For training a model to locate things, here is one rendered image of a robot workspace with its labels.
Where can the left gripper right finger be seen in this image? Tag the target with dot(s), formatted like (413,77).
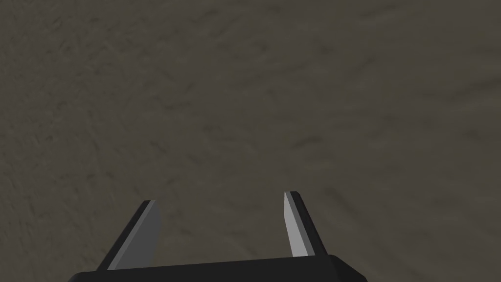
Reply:
(301,231)

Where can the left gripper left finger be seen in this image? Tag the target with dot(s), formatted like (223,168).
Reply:
(137,243)

